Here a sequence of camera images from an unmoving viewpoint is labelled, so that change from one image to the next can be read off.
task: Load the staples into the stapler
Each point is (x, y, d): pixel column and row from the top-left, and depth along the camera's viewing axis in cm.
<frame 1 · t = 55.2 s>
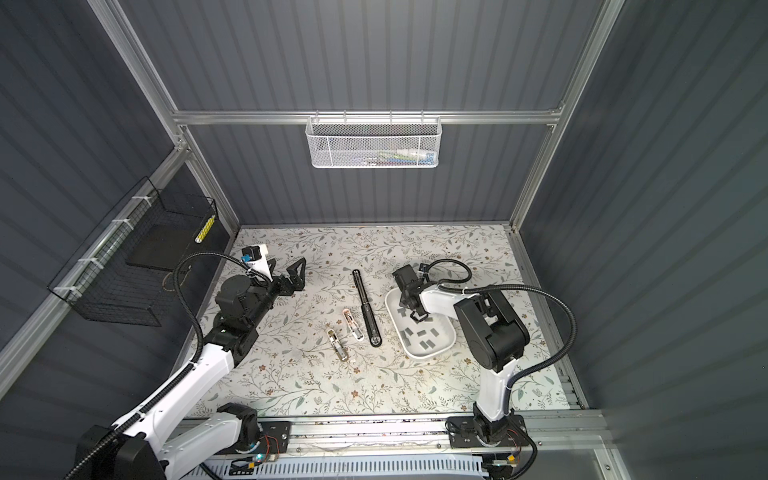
left hand: (288, 260, 77), fingers open
right hand: (417, 299, 99), fingers closed
black foam pad: (166, 246, 79), point 29 cm above the table
yellow marker pen: (205, 229, 84), point 28 cm above the table

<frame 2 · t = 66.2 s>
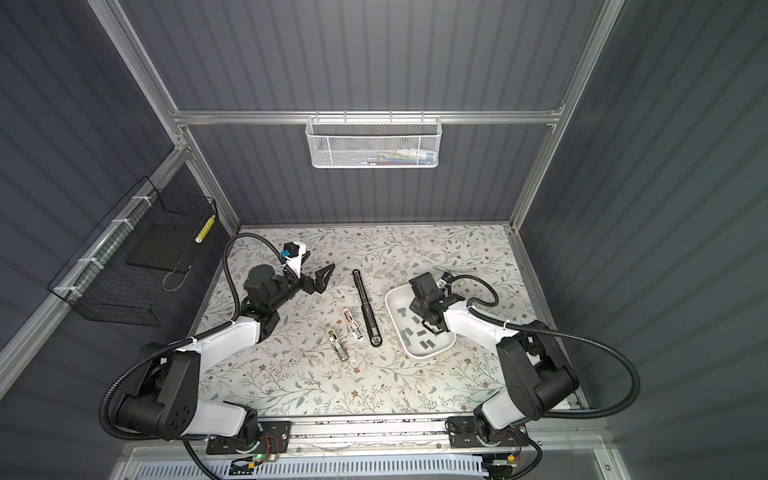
left hand: (319, 258, 84), fingers open
right hand: (423, 305, 92), fingers closed
the named things where they were.

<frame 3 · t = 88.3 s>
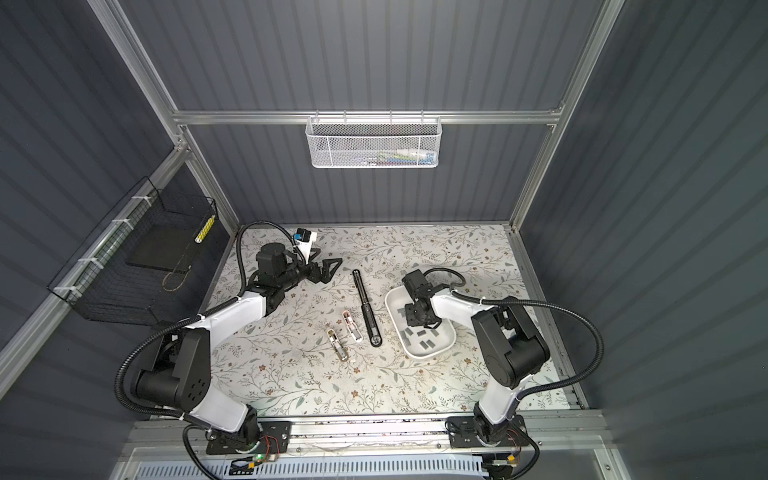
left hand: (328, 254, 88), fingers open
right hand: (420, 318, 95), fingers open
the named things where they were.

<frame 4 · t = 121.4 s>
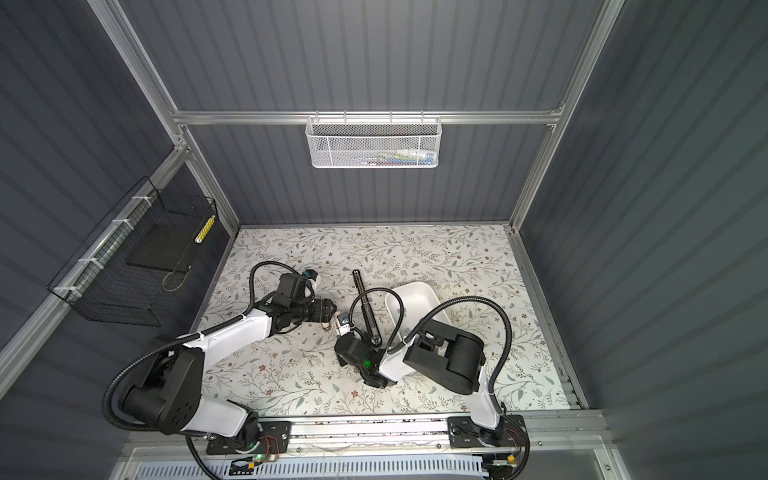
left hand: (325, 306, 91), fingers open
right hand: (342, 339, 91), fingers open
the named things where they were.

